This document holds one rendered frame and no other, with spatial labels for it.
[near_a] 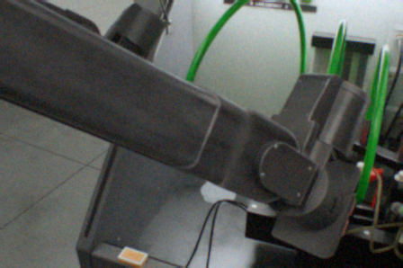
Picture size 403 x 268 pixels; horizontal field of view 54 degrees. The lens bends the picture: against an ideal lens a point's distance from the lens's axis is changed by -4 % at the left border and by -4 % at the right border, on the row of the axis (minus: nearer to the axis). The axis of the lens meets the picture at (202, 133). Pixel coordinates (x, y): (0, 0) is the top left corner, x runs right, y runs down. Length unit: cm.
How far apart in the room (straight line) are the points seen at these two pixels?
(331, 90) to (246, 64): 75
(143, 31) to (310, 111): 36
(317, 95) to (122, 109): 17
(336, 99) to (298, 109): 3
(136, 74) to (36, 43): 6
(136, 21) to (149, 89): 41
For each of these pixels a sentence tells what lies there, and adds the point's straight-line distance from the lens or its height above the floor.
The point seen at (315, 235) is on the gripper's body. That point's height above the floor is 126.
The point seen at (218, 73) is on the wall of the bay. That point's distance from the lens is 113.
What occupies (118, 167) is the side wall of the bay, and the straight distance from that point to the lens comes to 88.
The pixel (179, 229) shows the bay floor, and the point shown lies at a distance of 107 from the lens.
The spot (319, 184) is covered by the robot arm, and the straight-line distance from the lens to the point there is 35.
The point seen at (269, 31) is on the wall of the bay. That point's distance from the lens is 105.
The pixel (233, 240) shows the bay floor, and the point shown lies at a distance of 104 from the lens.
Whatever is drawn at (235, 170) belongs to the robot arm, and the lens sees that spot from 28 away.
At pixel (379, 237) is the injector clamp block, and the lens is 90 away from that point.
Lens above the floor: 156
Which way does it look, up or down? 30 degrees down
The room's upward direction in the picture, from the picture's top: straight up
